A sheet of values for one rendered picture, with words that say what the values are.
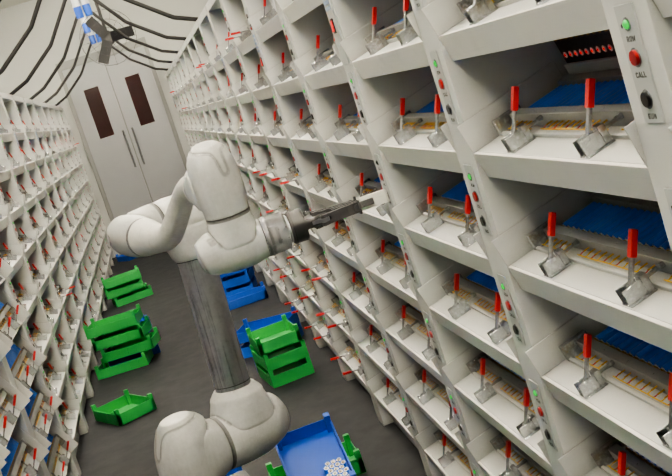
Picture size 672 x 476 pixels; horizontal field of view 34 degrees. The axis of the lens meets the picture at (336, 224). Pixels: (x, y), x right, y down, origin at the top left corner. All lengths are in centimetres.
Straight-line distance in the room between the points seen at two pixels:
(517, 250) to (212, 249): 83
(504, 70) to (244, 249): 85
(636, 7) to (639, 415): 66
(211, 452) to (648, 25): 211
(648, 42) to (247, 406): 210
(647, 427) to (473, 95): 58
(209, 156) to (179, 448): 90
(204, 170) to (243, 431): 91
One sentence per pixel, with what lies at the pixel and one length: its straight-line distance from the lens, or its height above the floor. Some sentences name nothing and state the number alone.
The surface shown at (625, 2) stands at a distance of 113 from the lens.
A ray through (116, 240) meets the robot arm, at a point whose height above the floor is 103.
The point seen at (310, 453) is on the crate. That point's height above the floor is 10.
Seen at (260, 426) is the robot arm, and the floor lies 42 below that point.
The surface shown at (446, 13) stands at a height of 131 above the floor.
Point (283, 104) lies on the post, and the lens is 381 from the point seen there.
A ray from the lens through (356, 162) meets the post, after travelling 314.
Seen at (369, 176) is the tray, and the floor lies 95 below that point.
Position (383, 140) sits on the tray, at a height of 110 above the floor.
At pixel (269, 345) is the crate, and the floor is 19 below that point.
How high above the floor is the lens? 129
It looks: 8 degrees down
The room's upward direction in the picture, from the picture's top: 18 degrees counter-clockwise
